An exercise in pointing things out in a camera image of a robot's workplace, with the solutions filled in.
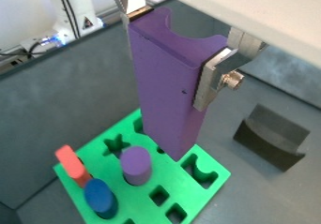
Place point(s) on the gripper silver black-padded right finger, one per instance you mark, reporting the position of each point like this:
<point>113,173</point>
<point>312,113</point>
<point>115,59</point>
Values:
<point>220,71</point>

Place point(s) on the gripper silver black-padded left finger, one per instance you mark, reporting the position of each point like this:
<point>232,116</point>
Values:
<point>133,9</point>

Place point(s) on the purple arch block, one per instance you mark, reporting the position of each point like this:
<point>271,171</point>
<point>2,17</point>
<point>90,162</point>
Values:
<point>168,66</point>

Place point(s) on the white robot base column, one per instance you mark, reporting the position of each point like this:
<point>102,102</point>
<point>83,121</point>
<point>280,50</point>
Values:
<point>75,19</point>

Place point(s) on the black arch fixture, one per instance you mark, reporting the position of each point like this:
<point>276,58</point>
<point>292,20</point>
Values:
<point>273,137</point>

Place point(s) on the green shape sorter board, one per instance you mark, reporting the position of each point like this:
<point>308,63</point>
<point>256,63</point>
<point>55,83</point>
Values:
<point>181,186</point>

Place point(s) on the purple cylinder block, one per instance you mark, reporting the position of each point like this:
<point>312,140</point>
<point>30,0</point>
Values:
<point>136,162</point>

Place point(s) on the red rounded block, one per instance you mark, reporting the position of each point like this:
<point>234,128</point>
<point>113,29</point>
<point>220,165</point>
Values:
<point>73,165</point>

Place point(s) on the blue cylinder block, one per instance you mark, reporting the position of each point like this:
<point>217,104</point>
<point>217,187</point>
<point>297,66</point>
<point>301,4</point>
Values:
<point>101,199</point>

